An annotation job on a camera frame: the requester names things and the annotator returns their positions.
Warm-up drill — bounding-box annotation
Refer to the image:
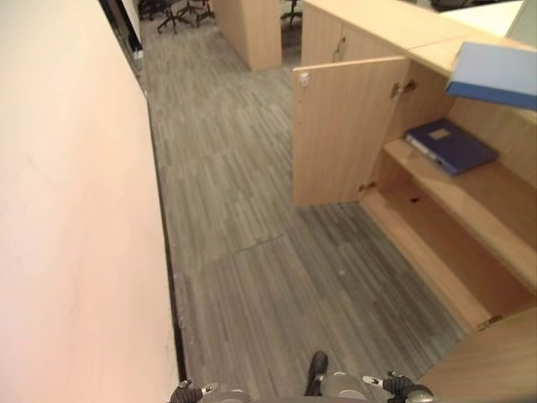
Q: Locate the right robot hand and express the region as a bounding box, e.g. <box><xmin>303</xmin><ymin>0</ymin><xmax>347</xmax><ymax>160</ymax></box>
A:
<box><xmin>362</xmin><ymin>369</ymin><xmax>435</xmax><ymax>403</ymax></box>

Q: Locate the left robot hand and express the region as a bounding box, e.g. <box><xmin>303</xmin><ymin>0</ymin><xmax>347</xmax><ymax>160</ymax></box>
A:
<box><xmin>169</xmin><ymin>378</ymin><xmax>220</xmax><ymax>403</ymax></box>

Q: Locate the plain wooden cabinet door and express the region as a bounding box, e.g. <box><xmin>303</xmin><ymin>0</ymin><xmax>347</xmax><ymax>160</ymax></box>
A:
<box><xmin>418</xmin><ymin>306</ymin><xmax>537</xmax><ymax>403</ymax></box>

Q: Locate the open wooden office cabinet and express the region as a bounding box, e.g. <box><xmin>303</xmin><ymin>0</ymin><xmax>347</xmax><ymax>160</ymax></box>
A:
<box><xmin>359</xmin><ymin>34</ymin><xmax>537</xmax><ymax>333</ymax></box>

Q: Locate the wooden cabinet shelf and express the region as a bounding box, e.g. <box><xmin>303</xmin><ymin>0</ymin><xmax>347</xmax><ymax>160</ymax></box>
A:
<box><xmin>381</xmin><ymin>138</ymin><xmax>537</xmax><ymax>291</ymax></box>

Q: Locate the dark blue folder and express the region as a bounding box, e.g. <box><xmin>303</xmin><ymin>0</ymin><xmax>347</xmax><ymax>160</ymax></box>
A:
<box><xmin>404</xmin><ymin>118</ymin><xmax>500</xmax><ymax>177</ymax></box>

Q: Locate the wooden cabinet door with latch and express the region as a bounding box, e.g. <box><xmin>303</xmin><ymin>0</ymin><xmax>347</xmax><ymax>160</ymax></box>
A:
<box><xmin>291</xmin><ymin>55</ymin><xmax>411</xmax><ymax>208</ymax></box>

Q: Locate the light blue folder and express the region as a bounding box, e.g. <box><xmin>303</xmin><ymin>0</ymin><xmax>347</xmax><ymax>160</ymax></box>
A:
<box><xmin>444</xmin><ymin>40</ymin><xmax>537</xmax><ymax>113</ymax></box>

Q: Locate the closed wooden cabinet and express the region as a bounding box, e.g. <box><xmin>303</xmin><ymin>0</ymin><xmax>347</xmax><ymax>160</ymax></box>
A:
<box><xmin>300</xmin><ymin>0</ymin><xmax>471</xmax><ymax>68</ymax></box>

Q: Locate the wooden partition cabinet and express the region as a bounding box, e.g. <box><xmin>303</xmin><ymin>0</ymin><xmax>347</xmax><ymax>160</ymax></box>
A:
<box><xmin>211</xmin><ymin>0</ymin><xmax>284</xmax><ymax>72</ymax></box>

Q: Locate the black office chair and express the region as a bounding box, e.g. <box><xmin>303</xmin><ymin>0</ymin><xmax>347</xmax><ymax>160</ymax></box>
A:
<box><xmin>279</xmin><ymin>0</ymin><xmax>304</xmax><ymax>29</ymax></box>
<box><xmin>184</xmin><ymin>0</ymin><xmax>216</xmax><ymax>29</ymax></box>
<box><xmin>156</xmin><ymin>0</ymin><xmax>195</xmax><ymax>35</ymax></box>

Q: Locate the robot silver leg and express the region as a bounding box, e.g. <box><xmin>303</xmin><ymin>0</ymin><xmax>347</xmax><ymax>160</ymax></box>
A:
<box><xmin>319</xmin><ymin>370</ymin><xmax>371</xmax><ymax>398</ymax></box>
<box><xmin>208</xmin><ymin>389</ymin><xmax>249</xmax><ymax>403</ymax></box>

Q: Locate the robot dark foot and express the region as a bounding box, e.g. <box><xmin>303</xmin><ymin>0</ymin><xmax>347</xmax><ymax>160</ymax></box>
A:
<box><xmin>303</xmin><ymin>350</ymin><xmax>330</xmax><ymax>398</ymax></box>

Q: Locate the white desk top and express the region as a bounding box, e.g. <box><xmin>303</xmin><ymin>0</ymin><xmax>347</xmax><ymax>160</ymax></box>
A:
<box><xmin>435</xmin><ymin>0</ymin><xmax>526</xmax><ymax>38</ymax></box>

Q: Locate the grey-green partition panel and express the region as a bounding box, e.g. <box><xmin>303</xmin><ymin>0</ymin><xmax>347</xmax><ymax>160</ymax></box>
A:
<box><xmin>504</xmin><ymin>0</ymin><xmax>537</xmax><ymax>44</ymax></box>

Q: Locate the metal cabinet handle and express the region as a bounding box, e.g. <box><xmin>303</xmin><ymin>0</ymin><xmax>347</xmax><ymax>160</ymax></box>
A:
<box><xmin>332</xmin><ymin>34</ymin><xmax>348</xmax><ymax>62</ymax></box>

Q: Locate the black door frame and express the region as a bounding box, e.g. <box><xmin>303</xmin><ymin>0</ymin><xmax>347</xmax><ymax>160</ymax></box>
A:
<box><xmin>98</xmin><ymin>0</ymin><xmax>144</xmax><ymax>72</ymax></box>

